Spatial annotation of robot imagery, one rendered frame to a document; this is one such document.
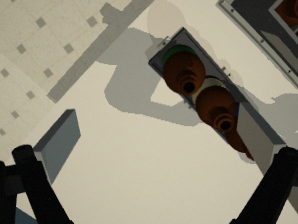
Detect brown bottle with blue label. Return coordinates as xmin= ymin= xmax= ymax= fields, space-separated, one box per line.
xmin=223 ymin=102 xmax=254 ymax=161

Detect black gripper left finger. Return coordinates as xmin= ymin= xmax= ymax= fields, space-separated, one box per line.
xmin=0 ymin=109 xmax=81 ymax=224

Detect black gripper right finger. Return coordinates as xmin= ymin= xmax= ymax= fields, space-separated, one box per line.
xmin=229 ymin=102 xmax=298 ymax=224

